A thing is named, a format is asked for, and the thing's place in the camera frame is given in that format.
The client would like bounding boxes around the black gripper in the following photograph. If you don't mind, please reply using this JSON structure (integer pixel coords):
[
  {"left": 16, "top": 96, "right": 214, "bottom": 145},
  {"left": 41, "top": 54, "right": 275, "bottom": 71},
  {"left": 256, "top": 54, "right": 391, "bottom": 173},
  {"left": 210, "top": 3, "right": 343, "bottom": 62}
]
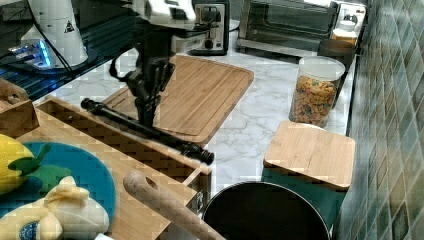
[{"left": 127, "top": 57, "right": 175, "bottom": 127}]

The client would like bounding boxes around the wooden drawer with black handle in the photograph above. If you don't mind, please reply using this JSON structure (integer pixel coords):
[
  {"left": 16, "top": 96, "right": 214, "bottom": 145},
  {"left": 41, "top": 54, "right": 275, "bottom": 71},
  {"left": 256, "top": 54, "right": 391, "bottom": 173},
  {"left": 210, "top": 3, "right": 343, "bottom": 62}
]
[{"left": 36, "top": 96, "right": 214, "bottom": 213}]

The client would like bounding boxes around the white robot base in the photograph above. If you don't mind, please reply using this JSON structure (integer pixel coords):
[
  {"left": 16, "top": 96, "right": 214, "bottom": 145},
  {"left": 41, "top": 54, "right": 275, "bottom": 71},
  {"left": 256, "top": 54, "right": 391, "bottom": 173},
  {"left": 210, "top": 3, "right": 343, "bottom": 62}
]
[{"left": 8, "top": 0, "right": 91, "bottom": 72}]

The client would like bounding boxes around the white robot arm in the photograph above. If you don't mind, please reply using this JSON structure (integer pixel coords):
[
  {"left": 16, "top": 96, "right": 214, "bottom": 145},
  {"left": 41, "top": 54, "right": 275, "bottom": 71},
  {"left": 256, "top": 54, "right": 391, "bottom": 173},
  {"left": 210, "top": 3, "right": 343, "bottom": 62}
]
[{"left": 127, "top": 0, "right": 207, "bottom": 126}]

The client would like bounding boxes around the wooden drawer cabinet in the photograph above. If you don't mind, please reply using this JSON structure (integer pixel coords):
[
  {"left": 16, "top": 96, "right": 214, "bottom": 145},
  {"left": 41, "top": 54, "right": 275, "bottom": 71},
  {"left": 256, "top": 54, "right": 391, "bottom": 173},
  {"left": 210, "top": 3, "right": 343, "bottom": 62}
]
[{"left": 19, "top": 109, "right": 197, "bottom": 240}]

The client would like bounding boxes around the bamboo cutting board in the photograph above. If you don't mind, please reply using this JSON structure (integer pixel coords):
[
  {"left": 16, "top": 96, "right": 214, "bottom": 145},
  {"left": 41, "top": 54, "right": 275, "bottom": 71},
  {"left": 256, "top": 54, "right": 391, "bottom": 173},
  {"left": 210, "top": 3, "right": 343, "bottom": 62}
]
[{"left": 102, "top": 54, "right": 255, "bottom": 148}]

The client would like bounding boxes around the teal plate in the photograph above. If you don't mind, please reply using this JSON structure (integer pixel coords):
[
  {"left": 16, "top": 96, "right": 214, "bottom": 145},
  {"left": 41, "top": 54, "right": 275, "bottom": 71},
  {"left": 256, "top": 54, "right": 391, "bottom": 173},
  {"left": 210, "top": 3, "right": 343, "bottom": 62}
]
[{"left": 0, "top": 142, "right": 116, "bottom": 221}]

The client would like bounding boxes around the black two-slot toaster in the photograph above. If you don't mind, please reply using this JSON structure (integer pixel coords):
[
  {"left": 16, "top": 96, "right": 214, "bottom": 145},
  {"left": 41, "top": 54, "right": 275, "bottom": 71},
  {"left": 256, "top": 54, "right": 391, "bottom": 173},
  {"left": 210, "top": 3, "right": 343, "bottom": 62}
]
[{"left": 189, "top": 0, "right": 230, "bottom": 56}]

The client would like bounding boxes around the cream plush garlic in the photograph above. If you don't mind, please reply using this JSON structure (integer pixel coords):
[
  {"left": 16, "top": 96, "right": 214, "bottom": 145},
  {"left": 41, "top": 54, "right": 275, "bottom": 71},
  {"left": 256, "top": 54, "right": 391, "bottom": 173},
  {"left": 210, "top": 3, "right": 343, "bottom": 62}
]
[{"left": 1, "top": 176, "right": 110, "bottom": 240}]

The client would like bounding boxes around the yellow plush lemon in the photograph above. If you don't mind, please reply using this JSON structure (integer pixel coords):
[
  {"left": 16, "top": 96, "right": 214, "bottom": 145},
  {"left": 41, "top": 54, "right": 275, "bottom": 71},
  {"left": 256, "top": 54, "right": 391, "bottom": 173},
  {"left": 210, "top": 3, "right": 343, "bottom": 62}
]
[{"left": 0, "top": 133, "right": 73, "bottom": 196}]

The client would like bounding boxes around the black utensil holder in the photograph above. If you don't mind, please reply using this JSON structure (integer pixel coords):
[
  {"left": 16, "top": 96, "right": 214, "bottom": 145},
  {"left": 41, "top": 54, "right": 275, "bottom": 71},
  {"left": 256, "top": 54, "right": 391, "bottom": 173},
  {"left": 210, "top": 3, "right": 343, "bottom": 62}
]
[{"left": 202, "top": 182, "right": 330, "bottom": 240}]

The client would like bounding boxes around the stainless toaster oven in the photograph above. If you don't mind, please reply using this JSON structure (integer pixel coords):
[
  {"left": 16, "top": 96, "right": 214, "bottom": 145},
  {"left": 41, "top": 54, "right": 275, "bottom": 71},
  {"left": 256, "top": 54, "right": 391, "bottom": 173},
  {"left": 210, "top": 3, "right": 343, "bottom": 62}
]
[{"left": 237, "top": 0, "right": 368, "bottom": 57}]

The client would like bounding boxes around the clear jar of cereal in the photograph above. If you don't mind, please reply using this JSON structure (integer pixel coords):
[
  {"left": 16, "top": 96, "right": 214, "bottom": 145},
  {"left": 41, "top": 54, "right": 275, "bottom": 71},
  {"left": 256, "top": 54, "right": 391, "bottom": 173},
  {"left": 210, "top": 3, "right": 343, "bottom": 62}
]
[{"left": 289, "top": 56, "right": 345, "bottom": 128}]

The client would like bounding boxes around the teal canister with wooden lid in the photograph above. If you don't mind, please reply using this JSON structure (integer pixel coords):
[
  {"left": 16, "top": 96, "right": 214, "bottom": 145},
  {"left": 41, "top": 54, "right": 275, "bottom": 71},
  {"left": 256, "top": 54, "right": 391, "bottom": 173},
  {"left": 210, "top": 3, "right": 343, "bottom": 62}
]
[{"left": 262, "top": 121, "right": 355, "bottom": 227}]

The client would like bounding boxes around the jar with orange contents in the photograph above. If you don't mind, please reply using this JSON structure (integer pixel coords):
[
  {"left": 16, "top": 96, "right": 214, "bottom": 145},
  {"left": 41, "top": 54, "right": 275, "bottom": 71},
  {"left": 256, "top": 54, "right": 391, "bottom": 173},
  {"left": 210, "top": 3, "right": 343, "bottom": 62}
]
[{"left": 332, "top": 20, "right": 357, "bottom": 45}]

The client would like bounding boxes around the wooden spoon handle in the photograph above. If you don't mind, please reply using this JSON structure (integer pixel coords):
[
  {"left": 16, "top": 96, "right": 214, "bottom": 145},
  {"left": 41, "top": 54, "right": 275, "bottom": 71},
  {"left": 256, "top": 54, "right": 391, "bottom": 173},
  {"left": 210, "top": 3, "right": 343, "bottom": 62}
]
[{"left": 123, "top": 170, "right": 226, "bottom": 240}]

